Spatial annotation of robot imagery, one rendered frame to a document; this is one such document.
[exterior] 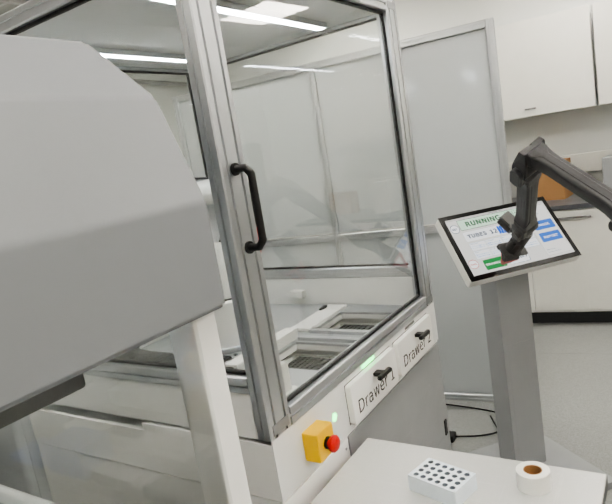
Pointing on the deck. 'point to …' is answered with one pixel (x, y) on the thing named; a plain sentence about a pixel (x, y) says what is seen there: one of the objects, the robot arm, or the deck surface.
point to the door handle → (253, 206)
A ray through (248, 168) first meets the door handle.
